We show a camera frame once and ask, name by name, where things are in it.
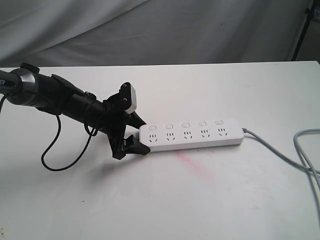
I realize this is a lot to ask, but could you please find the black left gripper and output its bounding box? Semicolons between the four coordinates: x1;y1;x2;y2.
101;93;150;160

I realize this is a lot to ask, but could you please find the white five-socket power strip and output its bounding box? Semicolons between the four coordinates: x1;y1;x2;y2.
139;118;244;153

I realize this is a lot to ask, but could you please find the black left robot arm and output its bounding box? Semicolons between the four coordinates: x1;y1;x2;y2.
0;63;150;160

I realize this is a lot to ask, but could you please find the grey backdrop cloth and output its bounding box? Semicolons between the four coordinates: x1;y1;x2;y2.
0;0;312;67

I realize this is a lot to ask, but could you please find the black tripod stand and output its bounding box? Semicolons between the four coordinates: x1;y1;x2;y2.
291;0;317;62

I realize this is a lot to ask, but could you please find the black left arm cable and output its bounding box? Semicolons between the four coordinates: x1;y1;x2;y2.
40;113;106;172

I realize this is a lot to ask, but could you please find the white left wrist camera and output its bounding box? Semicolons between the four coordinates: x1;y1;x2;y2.
119;82;137;115

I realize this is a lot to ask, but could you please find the grey power cable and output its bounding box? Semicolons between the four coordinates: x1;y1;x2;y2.
241;127;320;193

